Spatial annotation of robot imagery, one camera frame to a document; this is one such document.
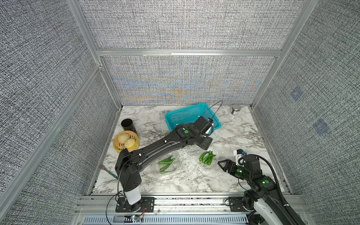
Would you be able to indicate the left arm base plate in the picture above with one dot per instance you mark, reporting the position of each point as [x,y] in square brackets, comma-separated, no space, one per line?
[146,204]

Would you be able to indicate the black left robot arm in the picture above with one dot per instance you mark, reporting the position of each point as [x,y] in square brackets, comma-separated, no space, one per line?
[130,164]

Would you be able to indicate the pale steamed bun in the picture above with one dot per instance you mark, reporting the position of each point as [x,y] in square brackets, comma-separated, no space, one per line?
[123,137]

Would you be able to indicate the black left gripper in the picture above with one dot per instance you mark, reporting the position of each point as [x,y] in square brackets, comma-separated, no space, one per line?
[208,141]

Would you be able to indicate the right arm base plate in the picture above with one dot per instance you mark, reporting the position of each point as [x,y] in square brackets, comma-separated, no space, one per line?
[236,205]

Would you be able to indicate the teal handled utensil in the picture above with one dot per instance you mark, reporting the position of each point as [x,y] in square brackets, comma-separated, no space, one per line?
[108,171]

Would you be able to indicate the bunch of green peppers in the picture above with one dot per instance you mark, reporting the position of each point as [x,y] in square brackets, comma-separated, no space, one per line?
[207,157]

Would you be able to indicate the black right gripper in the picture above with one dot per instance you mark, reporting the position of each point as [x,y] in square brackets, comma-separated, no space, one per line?
[228,162]

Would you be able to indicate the yellow bamboo steamer basket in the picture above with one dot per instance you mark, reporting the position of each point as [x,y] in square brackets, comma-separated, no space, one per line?
[119,147]

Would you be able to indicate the small metal tin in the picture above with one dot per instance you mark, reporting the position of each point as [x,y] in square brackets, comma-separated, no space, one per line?
[235,109]

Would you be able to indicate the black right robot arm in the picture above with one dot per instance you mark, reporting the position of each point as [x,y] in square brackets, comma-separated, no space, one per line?
[264,196]

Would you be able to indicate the teal plastic basket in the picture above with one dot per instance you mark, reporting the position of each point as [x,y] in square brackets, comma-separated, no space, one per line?
[190,115]

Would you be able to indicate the black mug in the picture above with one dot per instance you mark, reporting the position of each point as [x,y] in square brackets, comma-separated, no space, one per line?
[128,125]

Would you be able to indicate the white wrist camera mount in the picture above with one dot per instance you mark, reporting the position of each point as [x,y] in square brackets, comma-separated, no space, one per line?
[239,154]

